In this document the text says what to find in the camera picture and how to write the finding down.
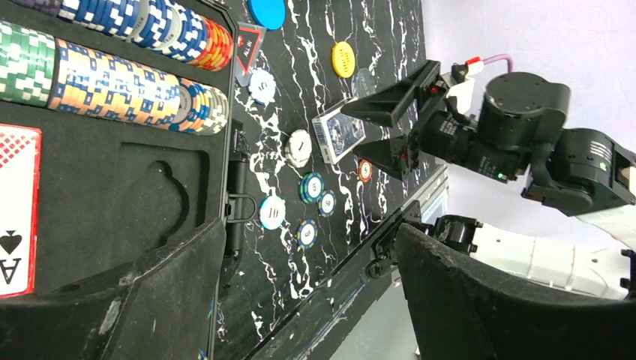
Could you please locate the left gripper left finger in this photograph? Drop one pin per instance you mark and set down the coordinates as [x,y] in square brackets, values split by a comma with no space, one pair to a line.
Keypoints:
[158,306]

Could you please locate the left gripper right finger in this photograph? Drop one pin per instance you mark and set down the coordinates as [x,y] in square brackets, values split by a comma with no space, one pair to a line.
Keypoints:
[463,309]

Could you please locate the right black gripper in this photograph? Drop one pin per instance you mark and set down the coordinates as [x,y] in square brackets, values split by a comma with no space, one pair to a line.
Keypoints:
[521,119]

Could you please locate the blue playing card deck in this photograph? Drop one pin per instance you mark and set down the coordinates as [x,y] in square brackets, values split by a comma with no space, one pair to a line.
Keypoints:
[337,134]

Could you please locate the white chip marked one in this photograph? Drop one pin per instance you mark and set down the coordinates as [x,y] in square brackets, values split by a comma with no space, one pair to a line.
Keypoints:
[298,148]

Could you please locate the white chip marked five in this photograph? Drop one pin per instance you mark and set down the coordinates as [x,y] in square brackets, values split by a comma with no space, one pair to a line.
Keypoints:
[262,86]

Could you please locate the red playing card deck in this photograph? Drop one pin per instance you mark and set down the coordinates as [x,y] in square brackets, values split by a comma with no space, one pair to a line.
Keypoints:
[20,180]

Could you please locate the red orange chip five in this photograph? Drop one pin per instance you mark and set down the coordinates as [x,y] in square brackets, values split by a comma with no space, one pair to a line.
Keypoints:
[365,170]

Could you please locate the clear round button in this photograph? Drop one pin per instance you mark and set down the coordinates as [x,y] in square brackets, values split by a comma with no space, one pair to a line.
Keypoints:
[363,83]

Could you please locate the yellow round button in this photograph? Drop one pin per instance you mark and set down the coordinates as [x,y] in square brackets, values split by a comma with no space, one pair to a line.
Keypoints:
[343,59]

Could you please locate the teal chip on table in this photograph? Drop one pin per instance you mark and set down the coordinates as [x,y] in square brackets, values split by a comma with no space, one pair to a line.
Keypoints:
[311,187]

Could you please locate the blue green chip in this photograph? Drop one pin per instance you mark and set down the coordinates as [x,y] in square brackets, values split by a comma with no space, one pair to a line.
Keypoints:
[327,203]

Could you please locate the light blue chip ten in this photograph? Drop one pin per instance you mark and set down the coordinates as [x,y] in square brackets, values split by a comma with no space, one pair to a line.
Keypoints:
[272,212]

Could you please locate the small white chip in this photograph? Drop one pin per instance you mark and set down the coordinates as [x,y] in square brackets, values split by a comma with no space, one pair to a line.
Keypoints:
[306,234]

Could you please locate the blue round dealer button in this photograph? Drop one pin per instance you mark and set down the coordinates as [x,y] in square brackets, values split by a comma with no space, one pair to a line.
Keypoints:
[270,14]

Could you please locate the black poker chip case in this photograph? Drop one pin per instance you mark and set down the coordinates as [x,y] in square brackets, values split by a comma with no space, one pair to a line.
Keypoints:
[111,192]

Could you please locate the purple blue chip row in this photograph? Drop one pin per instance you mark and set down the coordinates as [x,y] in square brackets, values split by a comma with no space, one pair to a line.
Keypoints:
[164,27]

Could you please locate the green orange chip row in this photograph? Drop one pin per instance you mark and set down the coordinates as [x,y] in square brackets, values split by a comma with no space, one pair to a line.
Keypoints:
[40,70]

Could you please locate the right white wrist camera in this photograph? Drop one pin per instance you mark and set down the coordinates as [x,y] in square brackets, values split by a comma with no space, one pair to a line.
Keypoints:
[461,84]

